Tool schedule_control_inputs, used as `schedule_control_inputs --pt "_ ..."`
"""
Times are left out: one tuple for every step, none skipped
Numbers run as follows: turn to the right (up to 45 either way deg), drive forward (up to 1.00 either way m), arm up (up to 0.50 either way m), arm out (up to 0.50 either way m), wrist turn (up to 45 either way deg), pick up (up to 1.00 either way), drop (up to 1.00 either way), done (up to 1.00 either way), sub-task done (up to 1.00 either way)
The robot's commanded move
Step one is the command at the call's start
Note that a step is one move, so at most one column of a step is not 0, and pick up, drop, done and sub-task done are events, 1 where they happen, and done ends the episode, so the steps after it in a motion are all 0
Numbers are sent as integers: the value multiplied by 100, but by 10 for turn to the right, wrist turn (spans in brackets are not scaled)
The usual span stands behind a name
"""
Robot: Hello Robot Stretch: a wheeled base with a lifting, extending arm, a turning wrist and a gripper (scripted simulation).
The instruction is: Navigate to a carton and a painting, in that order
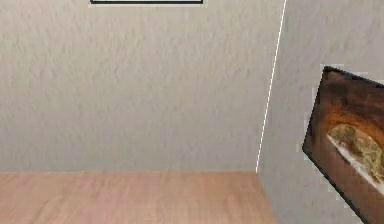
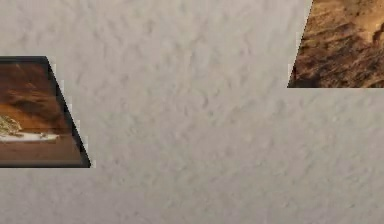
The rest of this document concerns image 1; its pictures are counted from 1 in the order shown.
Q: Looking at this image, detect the brown orange framed painting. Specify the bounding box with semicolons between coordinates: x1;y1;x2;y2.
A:
302;65;384;224

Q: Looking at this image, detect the black framed wall picture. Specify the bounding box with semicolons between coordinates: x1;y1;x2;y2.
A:
89;0;204;5

